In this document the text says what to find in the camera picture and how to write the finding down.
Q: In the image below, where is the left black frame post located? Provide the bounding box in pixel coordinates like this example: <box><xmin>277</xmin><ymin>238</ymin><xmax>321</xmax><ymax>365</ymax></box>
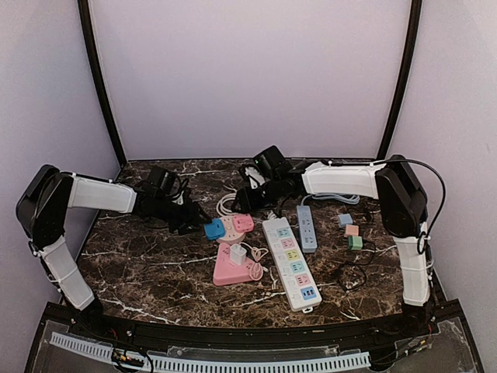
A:
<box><xmin>77</xmin><ymin>0</ymin><xmax>127</xmax><ymax>168</ymax></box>

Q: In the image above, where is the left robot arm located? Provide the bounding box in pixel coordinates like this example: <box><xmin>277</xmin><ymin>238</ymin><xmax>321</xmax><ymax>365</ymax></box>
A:
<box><xmin>16</xmin><ymin>165</ymin><xmax>212</xmax><ymax>339</ymax></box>

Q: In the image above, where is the pink cube adapter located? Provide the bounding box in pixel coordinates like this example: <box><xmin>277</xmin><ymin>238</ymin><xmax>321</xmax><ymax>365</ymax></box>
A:
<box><xmin>232</xmin><ymin>214</ymin><xmax>255</xmax><ymax>233</ymax></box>

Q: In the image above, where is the round beige power strip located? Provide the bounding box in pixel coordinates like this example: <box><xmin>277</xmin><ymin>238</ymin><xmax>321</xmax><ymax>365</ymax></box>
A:
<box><xmin>216</xmin><ymin>215</ymin><xmax>246</xmax><ymax>245</ymax></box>

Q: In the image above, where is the blue charger plug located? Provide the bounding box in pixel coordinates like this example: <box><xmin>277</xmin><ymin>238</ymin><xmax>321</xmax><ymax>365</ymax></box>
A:
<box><xmin>338</xmin><ymin>214</ymin><xmax>353</xmax><ymax>228</ymax></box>

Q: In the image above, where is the beige coiled power cord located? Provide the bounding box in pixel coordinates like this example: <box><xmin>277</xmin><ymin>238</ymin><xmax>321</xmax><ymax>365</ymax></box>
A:
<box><xmin>215</xmin><ymin>193</ymin><xmax>238</xmax><ymax>217</ymax></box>

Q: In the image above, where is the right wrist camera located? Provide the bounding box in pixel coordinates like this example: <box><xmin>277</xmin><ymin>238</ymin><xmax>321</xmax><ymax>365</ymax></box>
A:
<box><xmin>253</xmin><ymin>145</ymin><xmax>292</xmax><ymax>180</ymax></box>

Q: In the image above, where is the right black frame post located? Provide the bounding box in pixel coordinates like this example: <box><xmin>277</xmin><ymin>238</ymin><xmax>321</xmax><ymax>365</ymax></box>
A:
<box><xmin>376</xmin><ymin>0</ymin><xmax>422</xmax><ymax>160</ymax></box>

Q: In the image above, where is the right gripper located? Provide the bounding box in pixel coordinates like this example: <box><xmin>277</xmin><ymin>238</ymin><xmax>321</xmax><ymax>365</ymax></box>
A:
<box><xmin>231</xmin><ymin>176</ymin><xmax>283</xmax><ymax>214</ymax></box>

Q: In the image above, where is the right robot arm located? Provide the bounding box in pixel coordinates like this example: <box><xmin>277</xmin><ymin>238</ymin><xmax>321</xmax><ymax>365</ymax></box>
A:
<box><xmin>232</xmin><ymin>146</ymin><xmax>430</xmax><ymax>337</ymax></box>

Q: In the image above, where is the white charger plug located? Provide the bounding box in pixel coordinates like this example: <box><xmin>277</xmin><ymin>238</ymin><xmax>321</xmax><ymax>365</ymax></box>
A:
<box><xmin>230</xmin><ymin>243</ymin><xmax>246</xmax><ymax>266</ymax></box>

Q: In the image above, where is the black charging cable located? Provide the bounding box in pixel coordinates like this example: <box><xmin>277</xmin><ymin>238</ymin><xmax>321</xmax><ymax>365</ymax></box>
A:
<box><xmin>332</xmin><ymin>207</ymin><xmax>377</xmax><ymax>292</ymax></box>

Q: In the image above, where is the blue power strip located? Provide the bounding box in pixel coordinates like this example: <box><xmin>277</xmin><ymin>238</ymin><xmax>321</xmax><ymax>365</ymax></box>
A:
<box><xmin>295</xmin><ymin>193</ymin><xmax>360</xmax><ymax>254</ymax></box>

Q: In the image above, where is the pink charger plug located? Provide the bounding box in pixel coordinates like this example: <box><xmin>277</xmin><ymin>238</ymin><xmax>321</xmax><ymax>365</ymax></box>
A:
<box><xmin>344</xmin><ymin>225</ymin><xmax>360</xmax><ymax>237</ymax></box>

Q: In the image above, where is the pink charging cable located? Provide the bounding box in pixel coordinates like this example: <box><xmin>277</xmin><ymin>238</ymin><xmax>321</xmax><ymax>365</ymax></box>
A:
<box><xmin>239</xmin><ymin>242</ymin><xmax>270</xmax><ymax>281</ymax></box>

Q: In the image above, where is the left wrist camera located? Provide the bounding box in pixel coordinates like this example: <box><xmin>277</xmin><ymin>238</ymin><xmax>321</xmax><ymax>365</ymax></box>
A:
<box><xmin>145</xmin><ymin>166</ymin><xmax>178</xmax><ymax>196</ymax></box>

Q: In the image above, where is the black front rail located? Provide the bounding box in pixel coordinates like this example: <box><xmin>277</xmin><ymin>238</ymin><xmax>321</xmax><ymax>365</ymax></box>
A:
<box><xmin>42</xmin><ymin>301</ymin><xmax>463</xmax><ymax>353</ymax></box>

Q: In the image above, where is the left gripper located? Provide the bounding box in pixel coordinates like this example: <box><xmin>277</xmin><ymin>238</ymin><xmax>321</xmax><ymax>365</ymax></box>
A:
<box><xmin>152</xmin><ymin>195</ymin><xmax>211</xmax><ymax>235</ymax></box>

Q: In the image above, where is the white slotted cable duct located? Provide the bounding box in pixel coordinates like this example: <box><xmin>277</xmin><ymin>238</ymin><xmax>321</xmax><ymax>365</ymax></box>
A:
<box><xmin>50</xmin><ymin>332</ymin><xmax>370</xmax><ymax>372</ymax></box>

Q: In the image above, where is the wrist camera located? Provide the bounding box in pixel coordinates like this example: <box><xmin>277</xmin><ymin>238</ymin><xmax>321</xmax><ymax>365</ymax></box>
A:
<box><xmin>145</xmin><ymin>166</ymin><xmax>178</xmax><ymax>196</ymax></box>
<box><xmin>253</xmin><ymin>145</ymin><xmax>292</xmax><ymax>180</ymax></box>

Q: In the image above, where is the pink triangular power strip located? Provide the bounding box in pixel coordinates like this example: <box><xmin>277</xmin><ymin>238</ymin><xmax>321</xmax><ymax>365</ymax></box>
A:
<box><xmin>213</xmin><ymin>242</ymin><xmax>264</xmax><ymax>286</ymax></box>

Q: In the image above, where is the white long power strip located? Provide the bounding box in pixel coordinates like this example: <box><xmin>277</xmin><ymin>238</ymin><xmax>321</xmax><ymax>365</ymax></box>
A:
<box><xmin>262</xmin><ymin>212</ymin><xmax>322</xmax><ymax>313</ymax></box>

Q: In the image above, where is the blue cube adapter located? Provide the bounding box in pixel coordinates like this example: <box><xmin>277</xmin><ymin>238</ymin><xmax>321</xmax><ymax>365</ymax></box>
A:
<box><xmin>203</xmin><ymin>218</ymin><xmax>225</xmax><ymax>241</ymax></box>

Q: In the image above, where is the black frame post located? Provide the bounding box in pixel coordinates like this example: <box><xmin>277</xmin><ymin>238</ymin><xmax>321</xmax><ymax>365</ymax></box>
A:
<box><xmin>376</xmin><ymin>0</ymin><xmax>422</xmax><ymax>160</ymax></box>
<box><xmin>77</xmin><ymin>0</ymin><xmax>127</xmax><ymax>168</ymax></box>

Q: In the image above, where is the green charger plug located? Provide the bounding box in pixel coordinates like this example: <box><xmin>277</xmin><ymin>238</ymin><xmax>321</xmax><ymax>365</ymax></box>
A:
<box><xmin>348</xmin><ymin>235</ymin><xmax>363</xmax><ymax>251</ymax></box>

